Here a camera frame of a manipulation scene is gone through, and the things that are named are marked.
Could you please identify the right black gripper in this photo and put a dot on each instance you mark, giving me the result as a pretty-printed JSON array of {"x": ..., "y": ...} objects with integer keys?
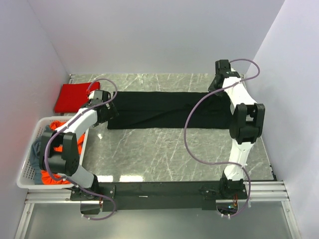
[{"x": 212, "y": 88}]

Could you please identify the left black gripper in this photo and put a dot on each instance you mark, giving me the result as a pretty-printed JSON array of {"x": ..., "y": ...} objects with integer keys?
[{"x": 111, "y": 113}]

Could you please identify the black t shirt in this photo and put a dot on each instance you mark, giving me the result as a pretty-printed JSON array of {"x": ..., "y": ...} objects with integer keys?
[{"x": 140, "y": 110}]

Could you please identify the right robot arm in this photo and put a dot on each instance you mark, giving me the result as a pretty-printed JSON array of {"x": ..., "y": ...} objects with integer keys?
[{"x": 245, "y": 128}]

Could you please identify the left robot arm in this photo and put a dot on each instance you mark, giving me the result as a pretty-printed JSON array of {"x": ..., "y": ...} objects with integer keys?
[{"x": 76, "y": 126}]

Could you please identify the folded red t shirt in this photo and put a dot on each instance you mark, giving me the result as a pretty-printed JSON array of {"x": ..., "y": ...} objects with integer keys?
[{"x": 71, "y": 98}]

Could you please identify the grey blue t shirt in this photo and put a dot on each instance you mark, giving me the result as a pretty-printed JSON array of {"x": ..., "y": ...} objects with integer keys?
[{"x": 40, "y": 178}]

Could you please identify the orange t shirt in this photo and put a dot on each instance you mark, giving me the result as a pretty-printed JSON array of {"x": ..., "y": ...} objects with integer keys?
[{"x": 64, "y": 154}]

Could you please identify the white plastic laundry basket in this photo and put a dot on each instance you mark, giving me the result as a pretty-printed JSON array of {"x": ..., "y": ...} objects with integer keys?
[{"x": 26, "y": 178}]

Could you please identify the black base beam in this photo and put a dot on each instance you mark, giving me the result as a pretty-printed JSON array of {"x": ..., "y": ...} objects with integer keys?
[{"x": 163, "y": 195}]

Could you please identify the aluminium frame rail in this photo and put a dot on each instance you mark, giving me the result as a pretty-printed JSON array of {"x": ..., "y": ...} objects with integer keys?
[{"x": 258, "y": 191}]

